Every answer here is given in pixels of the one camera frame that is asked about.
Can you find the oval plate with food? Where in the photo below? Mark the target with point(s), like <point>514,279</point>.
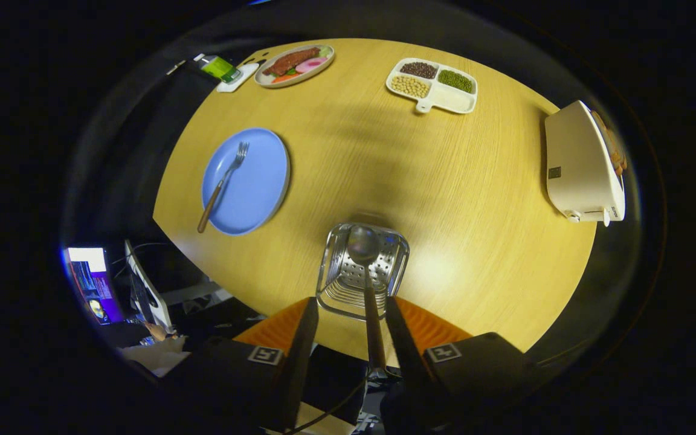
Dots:
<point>290,63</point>

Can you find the blue round plate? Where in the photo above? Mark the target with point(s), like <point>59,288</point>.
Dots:
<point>257,181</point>

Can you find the white laptop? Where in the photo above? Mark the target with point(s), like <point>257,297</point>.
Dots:
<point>142,296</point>

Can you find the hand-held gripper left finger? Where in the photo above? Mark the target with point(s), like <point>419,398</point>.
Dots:
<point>299,356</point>

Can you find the white square coaster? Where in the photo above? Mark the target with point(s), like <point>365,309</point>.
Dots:
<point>245,75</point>

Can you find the clear bottle green label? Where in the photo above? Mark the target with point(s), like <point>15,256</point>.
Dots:
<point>220,67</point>

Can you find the computer monitor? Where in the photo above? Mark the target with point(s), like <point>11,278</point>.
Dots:
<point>91,284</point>

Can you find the white desk frame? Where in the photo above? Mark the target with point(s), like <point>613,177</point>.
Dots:
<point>194,294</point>

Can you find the white divided tray with beans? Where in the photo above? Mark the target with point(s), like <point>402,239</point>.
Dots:
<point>451,99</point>

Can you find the toast slice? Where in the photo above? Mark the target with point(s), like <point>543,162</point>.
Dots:
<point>617,154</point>

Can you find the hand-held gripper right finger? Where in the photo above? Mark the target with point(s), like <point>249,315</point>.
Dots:
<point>411,356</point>

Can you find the person's white shirt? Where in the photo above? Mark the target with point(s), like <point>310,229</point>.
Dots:
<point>161,356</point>

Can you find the white toaster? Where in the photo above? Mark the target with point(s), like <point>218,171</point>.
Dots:
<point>577,163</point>

